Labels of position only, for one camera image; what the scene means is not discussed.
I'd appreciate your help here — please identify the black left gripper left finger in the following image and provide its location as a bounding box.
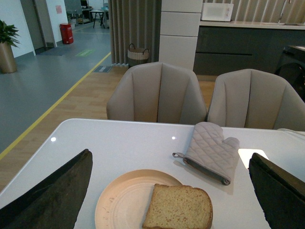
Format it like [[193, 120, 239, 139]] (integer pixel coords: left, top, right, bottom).
[[0, 149, 93, 229]]

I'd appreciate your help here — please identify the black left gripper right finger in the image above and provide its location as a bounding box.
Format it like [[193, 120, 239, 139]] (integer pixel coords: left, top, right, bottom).
[[249, 153, 305, 229]]

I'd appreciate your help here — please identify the toasted bread slice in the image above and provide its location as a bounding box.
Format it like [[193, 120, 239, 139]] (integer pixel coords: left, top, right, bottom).
[[142, 184, 213, 229]]

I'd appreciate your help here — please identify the beige round plate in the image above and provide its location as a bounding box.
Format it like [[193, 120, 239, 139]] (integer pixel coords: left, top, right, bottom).
[[95, 169, 181, 229]]

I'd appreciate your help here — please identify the grey quilted oven mitt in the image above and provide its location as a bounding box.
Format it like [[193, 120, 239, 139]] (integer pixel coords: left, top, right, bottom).
[[172, 122, 240, 185]]

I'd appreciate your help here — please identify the beige right dining chair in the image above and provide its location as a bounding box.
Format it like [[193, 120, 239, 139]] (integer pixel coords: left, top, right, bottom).
[[207, 69, 305, 131]]

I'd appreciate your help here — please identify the beige dining chair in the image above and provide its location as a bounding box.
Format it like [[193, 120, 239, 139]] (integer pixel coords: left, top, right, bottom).
[[207, 69, 305, 131], [106, 62, 207, 125]]

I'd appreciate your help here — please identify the dark washing machine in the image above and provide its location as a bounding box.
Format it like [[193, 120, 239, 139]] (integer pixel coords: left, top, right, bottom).
[[275, 46, 305, 101]]

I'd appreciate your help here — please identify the beige left dining chair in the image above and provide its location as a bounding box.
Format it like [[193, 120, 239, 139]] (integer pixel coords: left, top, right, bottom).
[[106, 62, 207, 125]]

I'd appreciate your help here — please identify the grey kitchen counter cabinet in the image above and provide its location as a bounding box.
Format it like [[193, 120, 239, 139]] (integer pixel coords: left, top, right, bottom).
[[193, 22, 305, 75]]

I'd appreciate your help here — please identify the woven laundry basket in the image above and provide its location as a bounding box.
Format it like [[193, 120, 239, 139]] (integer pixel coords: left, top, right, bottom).
[[128, 43, 150, 68]]

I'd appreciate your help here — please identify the red box cabinet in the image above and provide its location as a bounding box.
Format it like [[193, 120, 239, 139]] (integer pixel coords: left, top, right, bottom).
[[60, 23, 73, 44]]

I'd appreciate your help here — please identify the potted green plant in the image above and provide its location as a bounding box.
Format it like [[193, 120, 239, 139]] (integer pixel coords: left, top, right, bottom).
[[0, 21, 19, 73]]

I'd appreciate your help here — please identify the white microwave oven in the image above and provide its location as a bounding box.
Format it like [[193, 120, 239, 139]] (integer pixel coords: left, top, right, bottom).
[[201, 3, 234, 22]]

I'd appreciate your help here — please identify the white pillar cabinet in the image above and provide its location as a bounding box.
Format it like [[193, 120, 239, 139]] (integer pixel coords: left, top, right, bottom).
[[159, 0, 203, 70]]

